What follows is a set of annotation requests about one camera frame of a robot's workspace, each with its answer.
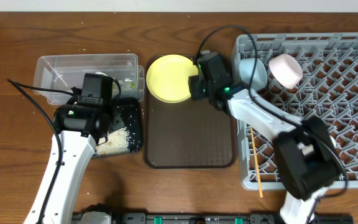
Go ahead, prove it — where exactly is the pile of rice and nuts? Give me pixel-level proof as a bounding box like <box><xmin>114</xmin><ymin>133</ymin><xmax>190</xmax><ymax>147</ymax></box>
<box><xmin>94</xmin><ymin>107</ymin><xmax>139</xmax><ymax>156</ymax></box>

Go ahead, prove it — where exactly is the light blue bowl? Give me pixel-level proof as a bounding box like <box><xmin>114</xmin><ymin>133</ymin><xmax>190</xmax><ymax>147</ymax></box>
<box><xmin>239</xmin><ymin>58</ymin><xmax>267</xmax><ymax>91</ymax></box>

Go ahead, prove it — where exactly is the green clear plastic wrapper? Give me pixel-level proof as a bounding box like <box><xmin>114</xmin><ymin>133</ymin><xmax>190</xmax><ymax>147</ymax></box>
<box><xmin>119</xmin><ymin>78</ymin><xmax>135</xmax><ymax>91</ymax></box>

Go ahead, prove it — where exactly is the yellow plate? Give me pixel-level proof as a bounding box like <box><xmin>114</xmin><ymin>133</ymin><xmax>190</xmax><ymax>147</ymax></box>
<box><xmin>146</xmin><ymin>55</ymin><xmax>198</xmax><ymax>103</ymax></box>

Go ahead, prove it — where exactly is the wooden chopstick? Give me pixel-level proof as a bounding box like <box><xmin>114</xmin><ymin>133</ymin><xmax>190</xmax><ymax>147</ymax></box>
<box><xmin>250</xmin><ymin>126</ymin><xmax>264</xmax><ymax>198</ymax></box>

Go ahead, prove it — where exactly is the white bowl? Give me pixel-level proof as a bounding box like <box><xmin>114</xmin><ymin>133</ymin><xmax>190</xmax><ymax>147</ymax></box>
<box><xmin>268</xmin><ymin>54</ymin><xmax>303</xmax><ymax>89</ymax></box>

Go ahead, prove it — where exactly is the white cup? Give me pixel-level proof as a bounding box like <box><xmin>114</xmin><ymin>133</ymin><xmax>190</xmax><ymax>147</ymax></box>
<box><xmin>329</xmin><ymin>136</ymin><xmax>336</xmax><ymax>150</ymax></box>

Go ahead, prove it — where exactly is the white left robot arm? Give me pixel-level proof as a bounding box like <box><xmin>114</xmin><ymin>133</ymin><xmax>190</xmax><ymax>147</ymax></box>
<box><xmin>24</xmin><ymin>104</ymin><xmax>121</xmax><ymax>223</ymax></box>

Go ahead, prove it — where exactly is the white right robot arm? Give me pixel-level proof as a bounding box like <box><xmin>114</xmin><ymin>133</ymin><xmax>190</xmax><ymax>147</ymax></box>
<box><xmin>188</xmin><ymin>75</ymin><xmax>343</xmax><ymax>223</ymax></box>

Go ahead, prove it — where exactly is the black waste tray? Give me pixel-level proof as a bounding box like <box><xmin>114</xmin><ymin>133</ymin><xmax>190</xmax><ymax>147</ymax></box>
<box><xmin>91</xmin><ymin>96</ymin><xmax>144</xmax><ymax>159</ymax></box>

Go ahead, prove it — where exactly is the grey dishwasher rack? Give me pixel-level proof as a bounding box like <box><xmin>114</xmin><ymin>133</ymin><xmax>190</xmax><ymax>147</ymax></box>
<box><xmin>231</xmin><ymin>32</ymin><xmax>358</xmax><ymax>189</ymax></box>

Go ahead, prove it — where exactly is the crumpled white tissue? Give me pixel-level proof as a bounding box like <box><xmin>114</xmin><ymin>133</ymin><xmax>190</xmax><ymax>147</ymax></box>
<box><xmin>95</xmin><ymin>72</ymin><xmax>107</xmax><ymax>76</ymax></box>

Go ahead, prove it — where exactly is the dark brown serving tray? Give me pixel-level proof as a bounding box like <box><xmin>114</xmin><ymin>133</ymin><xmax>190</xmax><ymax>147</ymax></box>
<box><xmin>143</xmin><ymin>54</ymin><xmax>237</xmax><ymax>169</ymax></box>

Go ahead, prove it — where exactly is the clear plastic bin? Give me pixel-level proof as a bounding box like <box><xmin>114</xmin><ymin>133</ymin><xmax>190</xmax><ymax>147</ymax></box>
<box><xmin>33</xmin><ymin>54</ymin><xmax>145</xmax><ymax>101</ymax></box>

